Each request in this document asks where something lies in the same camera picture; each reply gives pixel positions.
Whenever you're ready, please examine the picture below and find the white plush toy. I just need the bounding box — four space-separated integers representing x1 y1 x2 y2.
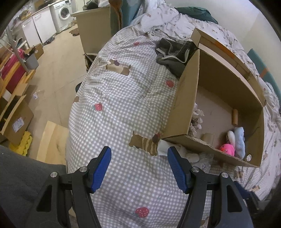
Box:
157 140 201 164

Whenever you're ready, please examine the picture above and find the beige lace scrunchie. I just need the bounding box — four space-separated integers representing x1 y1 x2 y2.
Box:
188 103 204 137

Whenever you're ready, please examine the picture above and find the pink plush toy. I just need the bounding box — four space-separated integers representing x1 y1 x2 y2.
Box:
219 143 235 156

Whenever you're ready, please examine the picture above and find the light blue plush toy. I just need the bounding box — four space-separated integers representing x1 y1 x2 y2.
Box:
234 127 245 160

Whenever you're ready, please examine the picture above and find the cardboard tube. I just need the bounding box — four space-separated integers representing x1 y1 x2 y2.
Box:
201 133 214 146
232 109 239 126

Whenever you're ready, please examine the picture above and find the wooden board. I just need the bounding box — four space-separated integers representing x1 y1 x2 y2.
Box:
36 121 69 165

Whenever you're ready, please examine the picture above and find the open cardboard box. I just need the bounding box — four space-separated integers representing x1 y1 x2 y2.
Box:
162 29 266 168

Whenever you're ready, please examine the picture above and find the checkered bed cover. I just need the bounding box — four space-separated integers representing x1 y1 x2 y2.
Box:
66 21 281 228

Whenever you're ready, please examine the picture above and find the yellow foam piece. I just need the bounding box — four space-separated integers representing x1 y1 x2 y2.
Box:
9 131 33 156

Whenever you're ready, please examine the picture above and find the cardboard box with label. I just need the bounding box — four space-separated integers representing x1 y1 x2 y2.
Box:
1 95 34 145

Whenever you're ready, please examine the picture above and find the dark grey clothing pile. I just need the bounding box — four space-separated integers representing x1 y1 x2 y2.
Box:
155 38 198 78

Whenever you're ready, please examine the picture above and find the teal pillow with orange stripe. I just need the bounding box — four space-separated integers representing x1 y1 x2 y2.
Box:
247 48 280 103

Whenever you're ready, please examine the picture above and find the grey bin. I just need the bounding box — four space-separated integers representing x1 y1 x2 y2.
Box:
24 53 39 70

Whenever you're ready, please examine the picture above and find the red bag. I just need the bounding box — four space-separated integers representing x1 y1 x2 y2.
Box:
1 54 25 96

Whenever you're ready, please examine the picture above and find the cardboard side table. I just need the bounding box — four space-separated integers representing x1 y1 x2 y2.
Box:
72 8 111 54

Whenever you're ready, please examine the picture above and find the white kitchen cabinet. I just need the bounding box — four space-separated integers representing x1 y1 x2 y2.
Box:
21 6 56 47

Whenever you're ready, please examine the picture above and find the white patterned duvet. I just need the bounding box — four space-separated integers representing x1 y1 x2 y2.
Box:
130 2 241 49

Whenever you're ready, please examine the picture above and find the dark green cloth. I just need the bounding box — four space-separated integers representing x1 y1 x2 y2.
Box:
175 7 218 24

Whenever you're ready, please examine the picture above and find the white washing machine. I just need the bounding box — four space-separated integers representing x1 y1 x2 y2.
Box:
50 1 73 34

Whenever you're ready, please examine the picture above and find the teal sofa cushion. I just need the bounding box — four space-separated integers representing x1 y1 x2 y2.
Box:
109 0 145 37

